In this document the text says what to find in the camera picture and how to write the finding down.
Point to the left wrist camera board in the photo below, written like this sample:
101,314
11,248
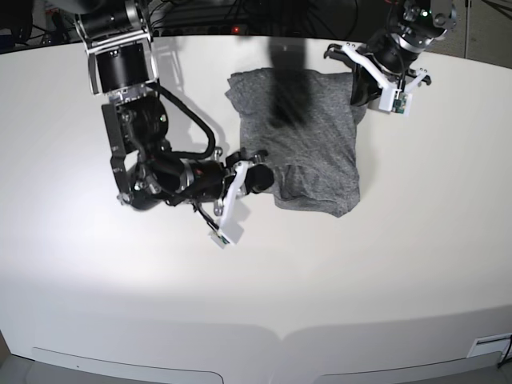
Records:
396,101

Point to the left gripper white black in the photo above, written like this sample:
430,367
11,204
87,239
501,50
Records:
375,69

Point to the white power strip red switch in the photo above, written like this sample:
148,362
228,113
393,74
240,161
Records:
211,29

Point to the grey long-sleeve T-shirt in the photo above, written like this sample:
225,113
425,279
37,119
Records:
306,122

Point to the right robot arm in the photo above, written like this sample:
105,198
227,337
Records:
146,169

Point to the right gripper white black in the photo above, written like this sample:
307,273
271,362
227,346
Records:
220,184

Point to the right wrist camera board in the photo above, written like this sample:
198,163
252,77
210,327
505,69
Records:
227,235

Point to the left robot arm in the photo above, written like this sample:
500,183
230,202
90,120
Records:
413,25

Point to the white label plate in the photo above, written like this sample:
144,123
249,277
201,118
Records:
491,344

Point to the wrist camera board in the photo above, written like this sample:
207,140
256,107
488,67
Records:
396,101
227,235

